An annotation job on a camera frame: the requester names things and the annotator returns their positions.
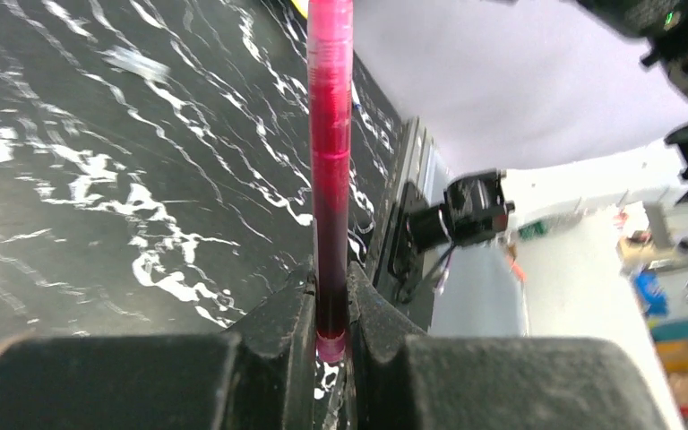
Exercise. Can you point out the red translucent pen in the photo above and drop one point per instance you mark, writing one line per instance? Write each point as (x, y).
(329, 63)

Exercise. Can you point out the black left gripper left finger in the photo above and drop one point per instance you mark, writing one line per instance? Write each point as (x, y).
(257, 374)

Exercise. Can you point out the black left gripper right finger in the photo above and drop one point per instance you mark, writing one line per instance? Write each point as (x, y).
(403, 378)

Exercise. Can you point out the clear pen cap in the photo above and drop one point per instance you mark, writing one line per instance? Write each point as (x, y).
(133, 62)

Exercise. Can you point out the metal base rail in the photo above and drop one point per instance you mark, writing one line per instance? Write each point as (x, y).
(405, 192)

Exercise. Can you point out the yellow-framed whiteboard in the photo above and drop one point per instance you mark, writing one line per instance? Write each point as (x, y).
(302, 7)

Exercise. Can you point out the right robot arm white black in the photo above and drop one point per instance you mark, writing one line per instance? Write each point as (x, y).
(479, 208)

